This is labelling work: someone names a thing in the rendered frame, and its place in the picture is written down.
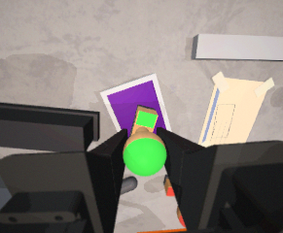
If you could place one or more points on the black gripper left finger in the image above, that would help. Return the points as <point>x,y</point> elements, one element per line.
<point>98,173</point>

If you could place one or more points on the purple ink pad in white tray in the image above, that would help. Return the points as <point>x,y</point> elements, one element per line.
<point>121,102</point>

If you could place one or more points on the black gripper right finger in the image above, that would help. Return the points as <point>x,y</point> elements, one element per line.
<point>194,171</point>

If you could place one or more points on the cream paper card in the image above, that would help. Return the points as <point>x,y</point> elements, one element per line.
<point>232,109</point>

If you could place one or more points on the rubber stamp with red knob handle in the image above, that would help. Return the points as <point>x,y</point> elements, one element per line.
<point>169,192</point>

